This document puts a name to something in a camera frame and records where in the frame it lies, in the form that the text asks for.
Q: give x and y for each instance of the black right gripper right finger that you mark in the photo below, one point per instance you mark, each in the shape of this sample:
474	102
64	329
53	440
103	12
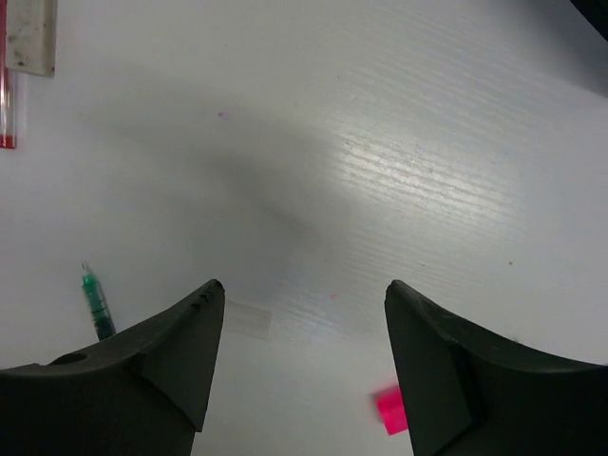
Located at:
469	391

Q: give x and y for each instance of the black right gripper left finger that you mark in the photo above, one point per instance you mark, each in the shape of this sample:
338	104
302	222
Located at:
143	391

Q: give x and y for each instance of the red gel pen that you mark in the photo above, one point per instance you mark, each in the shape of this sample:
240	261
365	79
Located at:
8	107

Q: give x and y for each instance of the pink and black highlighter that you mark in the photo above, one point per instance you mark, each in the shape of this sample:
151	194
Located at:
389	406

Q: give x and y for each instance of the green gel pen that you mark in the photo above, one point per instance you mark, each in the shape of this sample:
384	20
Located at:
96	302

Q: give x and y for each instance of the white dirty eraser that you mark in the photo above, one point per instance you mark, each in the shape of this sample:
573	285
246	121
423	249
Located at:
31	36

